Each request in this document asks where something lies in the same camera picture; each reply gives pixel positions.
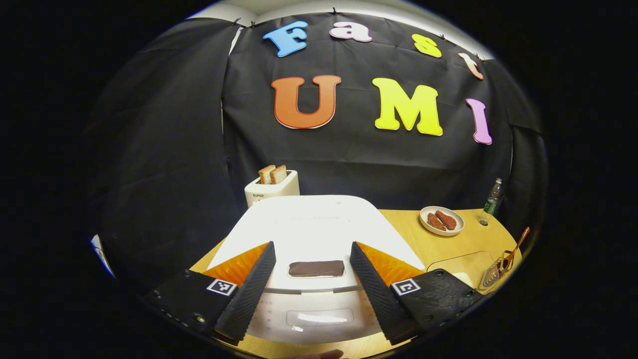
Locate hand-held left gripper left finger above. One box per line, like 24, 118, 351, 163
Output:
142, 241, 276, 345

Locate round white plate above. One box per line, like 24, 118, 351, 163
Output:
419, 205, 465, 236

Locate white rice cooker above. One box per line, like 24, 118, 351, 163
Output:
207, 194, 426, 346

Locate black backdrop cloth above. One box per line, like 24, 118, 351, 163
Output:
87, 12, 549, 290

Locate metal wire chopstick holder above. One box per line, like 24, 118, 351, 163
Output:
479, 249, 519, 289

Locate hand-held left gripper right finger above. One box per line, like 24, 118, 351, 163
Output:
349, 241, 484, 346

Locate clear green-label water bottle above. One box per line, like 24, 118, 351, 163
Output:
479, 178, 503, 226

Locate clear plastic rice container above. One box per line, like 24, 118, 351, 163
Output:
426, 251, 499, 292

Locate white toaster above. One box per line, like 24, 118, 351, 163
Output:
244, 170, 300, 208

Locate brown wooden spoon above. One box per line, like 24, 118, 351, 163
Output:
498, 227, 530, 272

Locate white power strip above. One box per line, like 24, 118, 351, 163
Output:
90, 234, 115, 277

